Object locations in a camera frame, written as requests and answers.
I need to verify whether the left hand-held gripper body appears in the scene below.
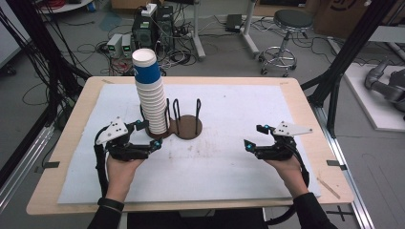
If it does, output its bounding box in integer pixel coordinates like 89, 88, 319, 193
95, 115, 151, 162

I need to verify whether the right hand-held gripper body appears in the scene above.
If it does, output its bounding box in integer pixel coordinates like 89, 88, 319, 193
254, 120, 313, 161

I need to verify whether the stack of white paper cups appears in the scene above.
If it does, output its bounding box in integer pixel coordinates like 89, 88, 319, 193
131, 48, 170, 135

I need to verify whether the brown cup holder with wire loops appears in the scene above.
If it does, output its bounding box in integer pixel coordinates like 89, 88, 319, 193
139, 97, 203, 141

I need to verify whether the person's right hand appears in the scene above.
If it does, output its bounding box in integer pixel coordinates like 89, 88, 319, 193
264, 156, 309, 199

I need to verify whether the person's left hand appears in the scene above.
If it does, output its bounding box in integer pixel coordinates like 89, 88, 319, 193
105, 156, 146, 203

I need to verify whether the white table mat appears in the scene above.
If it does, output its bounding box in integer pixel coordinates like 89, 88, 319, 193
57, 83, 322, 205

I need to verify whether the black tape strip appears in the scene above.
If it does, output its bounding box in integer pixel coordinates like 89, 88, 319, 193
33, 160, 61, 175
326, 159, 348, 172

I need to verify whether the brown tape strip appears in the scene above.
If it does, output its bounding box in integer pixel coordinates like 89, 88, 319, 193
316, 177, 341, 200

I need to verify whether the black wristband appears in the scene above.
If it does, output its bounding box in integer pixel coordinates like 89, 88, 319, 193
96, 197, 125, 213

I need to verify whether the grey bench power supply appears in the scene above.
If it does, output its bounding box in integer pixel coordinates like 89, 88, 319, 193
121, 33, 134, 59
106, 33, 124, 55

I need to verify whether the black computer tower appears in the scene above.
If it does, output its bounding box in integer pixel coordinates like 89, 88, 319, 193
131, 5, 175, 52

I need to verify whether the white desk leg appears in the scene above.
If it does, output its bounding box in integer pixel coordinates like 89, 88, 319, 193
190, 0, 207, 62
240, 0, 261, 59

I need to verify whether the white platform board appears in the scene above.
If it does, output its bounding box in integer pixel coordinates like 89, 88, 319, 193
327, 37, 405, 134

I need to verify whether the black round stool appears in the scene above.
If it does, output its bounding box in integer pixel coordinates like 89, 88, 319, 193
258, 9, 315, 78

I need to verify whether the black flat box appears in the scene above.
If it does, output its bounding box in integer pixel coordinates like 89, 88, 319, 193
224, 13, 244, 33

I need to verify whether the white power strip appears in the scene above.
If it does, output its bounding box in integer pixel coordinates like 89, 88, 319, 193
140, 3, 159, 18

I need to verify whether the round white table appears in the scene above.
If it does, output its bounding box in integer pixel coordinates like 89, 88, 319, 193
37, 0, 96, 14

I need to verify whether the brown cardboard box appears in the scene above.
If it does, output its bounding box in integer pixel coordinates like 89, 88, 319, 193
312, 0, 385, 40

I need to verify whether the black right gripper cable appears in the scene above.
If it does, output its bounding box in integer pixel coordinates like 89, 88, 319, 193
266, 147, 310, 226

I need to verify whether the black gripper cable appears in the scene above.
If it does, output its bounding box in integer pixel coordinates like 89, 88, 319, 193
266, 147, 310, 226
93, 126, 110, 198

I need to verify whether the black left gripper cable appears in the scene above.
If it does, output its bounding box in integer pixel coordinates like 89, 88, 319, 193
93, 126, 110, 198

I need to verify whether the aluminium rail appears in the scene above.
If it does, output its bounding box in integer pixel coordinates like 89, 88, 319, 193
0, 123, 55, 213
312, 104, 375, 229

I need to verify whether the black metal frame post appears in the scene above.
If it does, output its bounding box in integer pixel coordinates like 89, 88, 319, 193
300, 0, 397, 138
5, 0, 92, 130

